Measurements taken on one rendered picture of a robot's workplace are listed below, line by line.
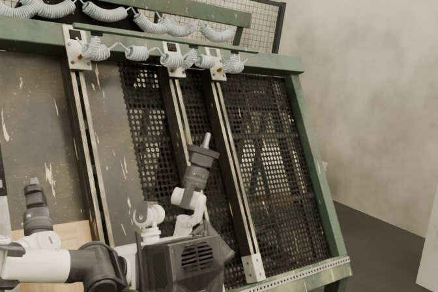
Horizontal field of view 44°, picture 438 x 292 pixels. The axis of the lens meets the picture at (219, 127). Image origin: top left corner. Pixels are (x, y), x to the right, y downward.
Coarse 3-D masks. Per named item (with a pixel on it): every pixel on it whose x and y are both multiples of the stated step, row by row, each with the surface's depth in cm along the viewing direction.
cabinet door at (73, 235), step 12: (60, 228) 199; (72, 228) 202; (84, 228) 205; (12, 240) 186; (72, 240) 201; (84, 240) 204; (24, 288) 183; (36, 288) 186; (48, 288) 189; (60, 288) 192; (72, 288) 195
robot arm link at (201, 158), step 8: (192, 152) 200; (200, 152) 200; (208, 152) 200; (216, 152) 201; (192, 160) 199; (200, 160) 200; (208, 160) 200; (192, 168) 198; (200, 168) 199; (192, 176) 198; (200, 176) 198; (208, 176) 201
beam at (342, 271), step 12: (312, 264) 289; (348, 264) 306; (276, 276) 264; (312, 276) 282; (324, 276) 288; (336, 276) 295; (240, 288) 245; (276, 288) 261; (288, 288) 267; (300, 288) 273; (312, 288) 279
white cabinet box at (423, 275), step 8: (432, 208) 503; (432, 216) 503; (432, 224) 503; (432, 232) 503; (432, 240) 503; (424, 248) 509; (432, 248) 503; (424, 256) 509; (432, 256) 503; (424, 264) 509; (432, 264) 503; (424, 272) 509; (432, 272) 502; (416, 280) 515; (424, 280) 508; (432, 280) 502; (432, 288) 502
